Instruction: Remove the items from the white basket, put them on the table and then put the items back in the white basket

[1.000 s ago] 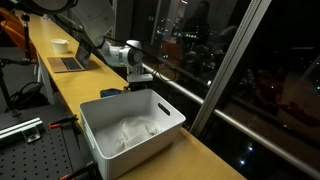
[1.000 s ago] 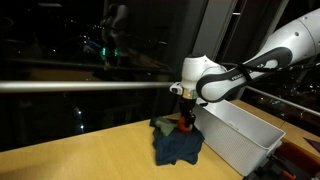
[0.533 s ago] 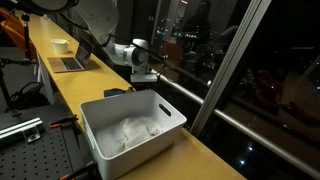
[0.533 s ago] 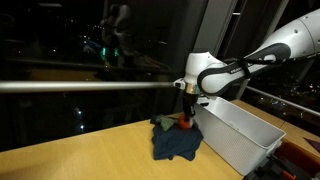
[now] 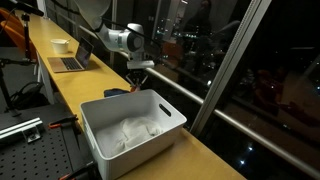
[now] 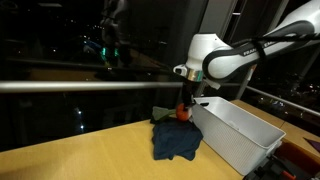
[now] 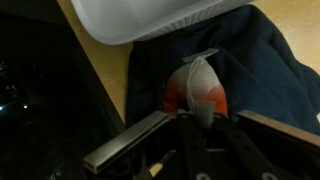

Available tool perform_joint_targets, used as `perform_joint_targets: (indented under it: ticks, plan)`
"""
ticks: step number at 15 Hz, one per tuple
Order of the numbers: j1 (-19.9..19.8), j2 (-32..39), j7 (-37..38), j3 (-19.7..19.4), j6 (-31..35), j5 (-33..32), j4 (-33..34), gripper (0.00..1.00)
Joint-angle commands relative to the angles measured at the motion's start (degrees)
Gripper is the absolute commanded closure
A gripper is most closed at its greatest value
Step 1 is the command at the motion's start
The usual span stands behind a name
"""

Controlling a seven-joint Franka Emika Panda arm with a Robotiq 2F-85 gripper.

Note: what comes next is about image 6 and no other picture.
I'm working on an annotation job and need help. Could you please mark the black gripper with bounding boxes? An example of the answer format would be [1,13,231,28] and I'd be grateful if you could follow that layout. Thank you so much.
[181,79,197,109]

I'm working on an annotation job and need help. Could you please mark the white plastic basket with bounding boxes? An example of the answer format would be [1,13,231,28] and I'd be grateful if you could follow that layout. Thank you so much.
[190,96,287,177]

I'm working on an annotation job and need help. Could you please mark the black orange clamp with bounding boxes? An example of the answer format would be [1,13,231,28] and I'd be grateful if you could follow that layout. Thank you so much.
[253,156,320,180]

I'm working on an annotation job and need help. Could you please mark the grey window mullion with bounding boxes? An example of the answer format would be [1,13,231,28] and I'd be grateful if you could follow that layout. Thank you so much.
[194,0,239,99]

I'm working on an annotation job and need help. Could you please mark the metal window handrail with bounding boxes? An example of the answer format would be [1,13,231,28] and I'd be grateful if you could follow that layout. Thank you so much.
[0,80,320,117]

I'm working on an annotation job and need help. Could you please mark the dark blue cloth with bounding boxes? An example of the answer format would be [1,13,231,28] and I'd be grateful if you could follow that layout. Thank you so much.
[151,118,204,162]

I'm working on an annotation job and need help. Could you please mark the purple sheet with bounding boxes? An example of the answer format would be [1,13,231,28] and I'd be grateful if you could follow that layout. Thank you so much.
[303,137,320,154]

